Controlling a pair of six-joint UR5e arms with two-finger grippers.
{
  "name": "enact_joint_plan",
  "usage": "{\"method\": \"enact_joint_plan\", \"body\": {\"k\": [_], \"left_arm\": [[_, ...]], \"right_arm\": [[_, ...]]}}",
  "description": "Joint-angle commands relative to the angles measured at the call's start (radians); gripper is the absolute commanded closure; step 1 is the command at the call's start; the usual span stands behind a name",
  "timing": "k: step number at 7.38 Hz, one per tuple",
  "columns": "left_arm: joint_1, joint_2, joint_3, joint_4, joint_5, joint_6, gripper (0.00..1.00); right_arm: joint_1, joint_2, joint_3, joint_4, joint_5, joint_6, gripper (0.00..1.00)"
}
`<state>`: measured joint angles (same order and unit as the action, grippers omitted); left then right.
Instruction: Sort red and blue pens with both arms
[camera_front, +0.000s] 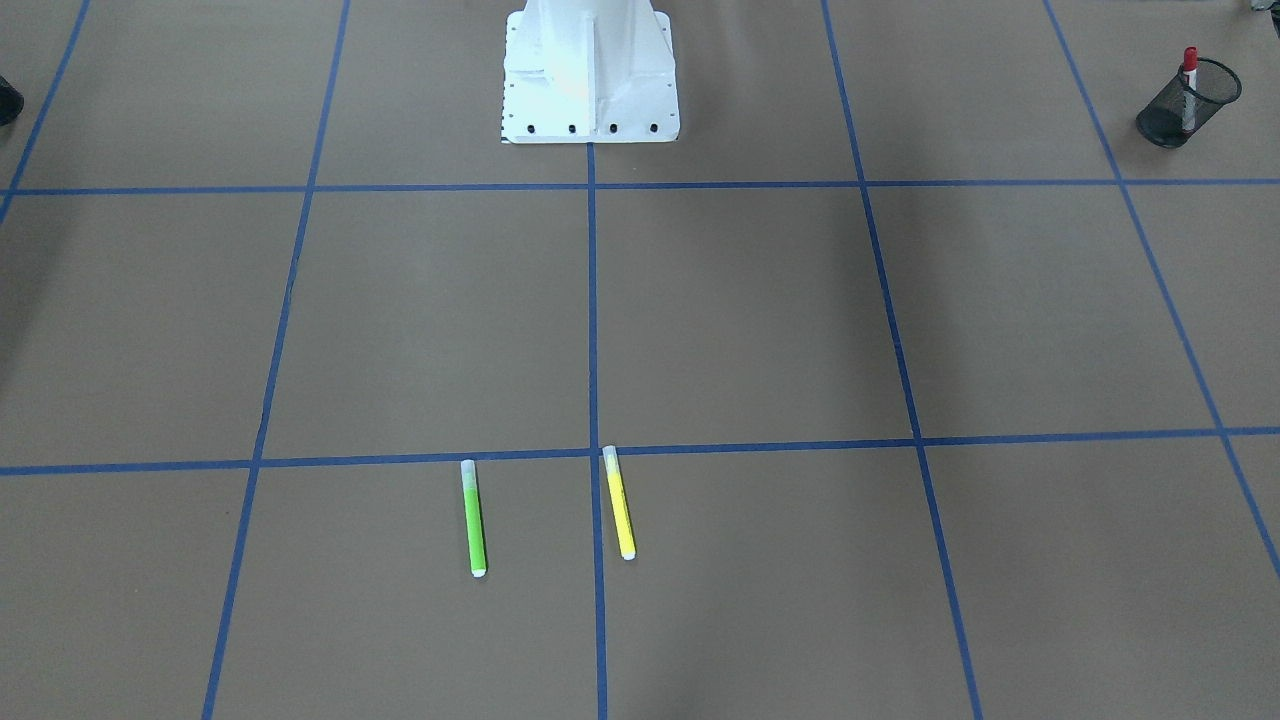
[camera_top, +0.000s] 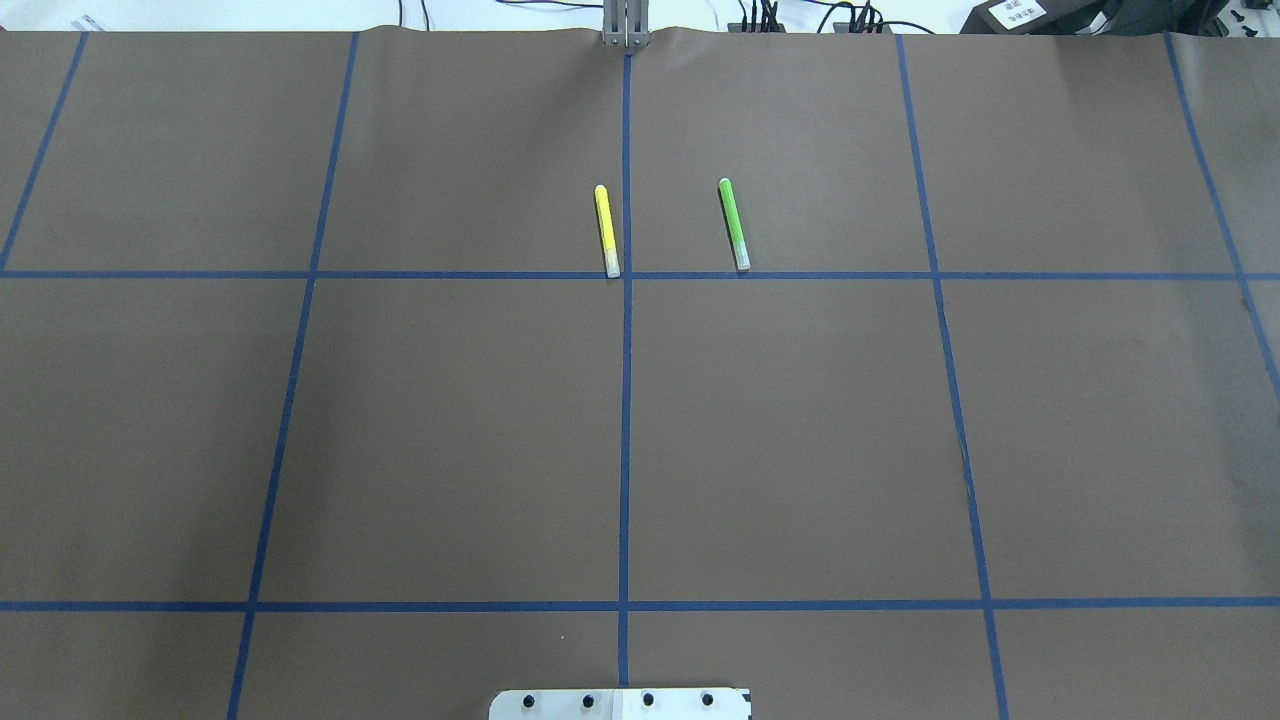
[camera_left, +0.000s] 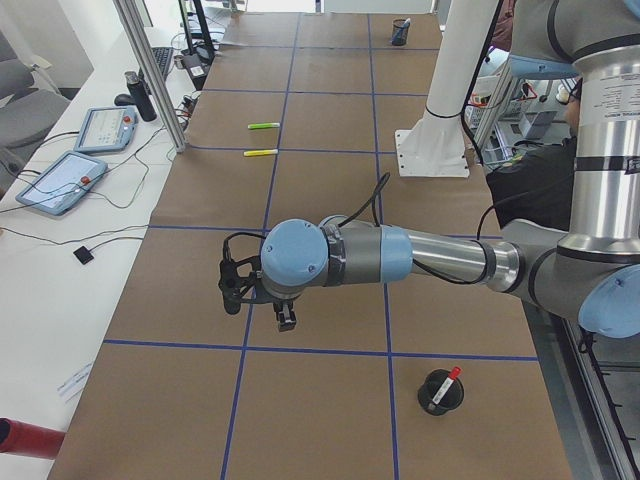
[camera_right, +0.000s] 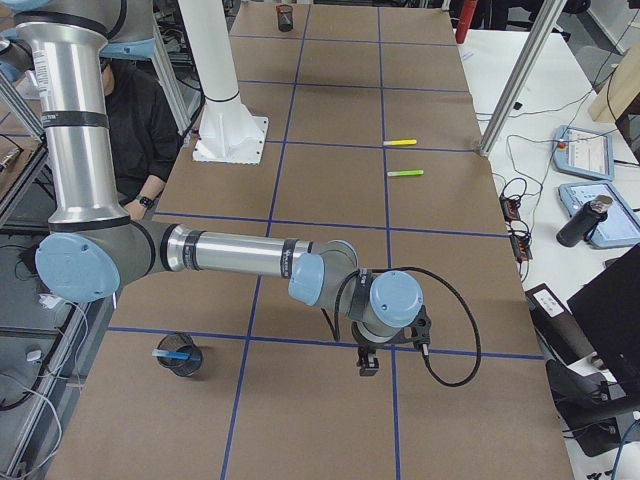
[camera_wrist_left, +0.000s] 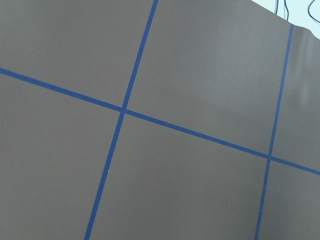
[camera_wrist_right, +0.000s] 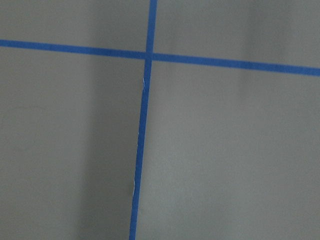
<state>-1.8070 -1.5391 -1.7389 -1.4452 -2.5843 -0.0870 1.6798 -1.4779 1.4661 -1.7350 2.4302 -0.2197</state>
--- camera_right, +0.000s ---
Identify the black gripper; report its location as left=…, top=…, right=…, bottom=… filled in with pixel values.
left=351, top=306, right=431, bottom=376

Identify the blue highlighter pen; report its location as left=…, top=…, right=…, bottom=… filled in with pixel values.
left=152, top=349, right=196, bottom=362

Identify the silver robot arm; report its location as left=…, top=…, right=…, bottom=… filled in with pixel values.
left=9, top=1, right=431, bottom=375

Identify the black mesh pen cup right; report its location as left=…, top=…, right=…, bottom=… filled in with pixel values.
left=152, top=332, right=203, bottom=377

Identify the black mesh pen cup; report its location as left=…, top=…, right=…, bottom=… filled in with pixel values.
left=152, top=332, right=203, bottom=377
left=276, top=4, right=294, bottom=32

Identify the green highlighter pen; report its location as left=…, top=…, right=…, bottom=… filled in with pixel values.
left=387, top=169, right=424, bottom=178

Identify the brown paper table mat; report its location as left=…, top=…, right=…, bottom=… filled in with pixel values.
left=48, top=3, right=572, bottom=479

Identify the yellow highlighter pen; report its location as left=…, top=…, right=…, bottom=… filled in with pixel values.
left=383, top=139, right=417, bottom=147

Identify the black monitor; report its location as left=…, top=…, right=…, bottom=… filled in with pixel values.
left=568, top=246, right=639, bottom=395

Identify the black water bottle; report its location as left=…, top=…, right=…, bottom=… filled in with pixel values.
left=556, top=195, right=613, bottom=247

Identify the teach pendant tablet near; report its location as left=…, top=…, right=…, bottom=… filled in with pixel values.
left=556, top=180, right=639, bottom=249

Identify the teach pendant tablet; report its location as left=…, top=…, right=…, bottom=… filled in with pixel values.
left=552, top=125, right=614, bottom=180
left=556, top=180, right=639, bottom=249

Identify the teach pendant tablet far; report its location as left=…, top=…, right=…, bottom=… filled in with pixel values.
left=552, top=125, right=614, bottom=180

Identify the seated person in black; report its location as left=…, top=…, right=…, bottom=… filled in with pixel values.
left=100, top=58, right=182, bottom=220

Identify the black mesh pen cup left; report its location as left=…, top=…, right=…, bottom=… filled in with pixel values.
left=276, top=4, right=294, bottom=32

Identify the red cylinder object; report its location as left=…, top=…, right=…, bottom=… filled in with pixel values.
left=455, top=0, right=477, bottom=45

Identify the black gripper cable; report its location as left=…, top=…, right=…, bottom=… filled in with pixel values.
left=319, top=266, right=483, bottom=388

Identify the aluminium frame post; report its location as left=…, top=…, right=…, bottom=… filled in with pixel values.
left=478, top=0, right=566, bottom=157

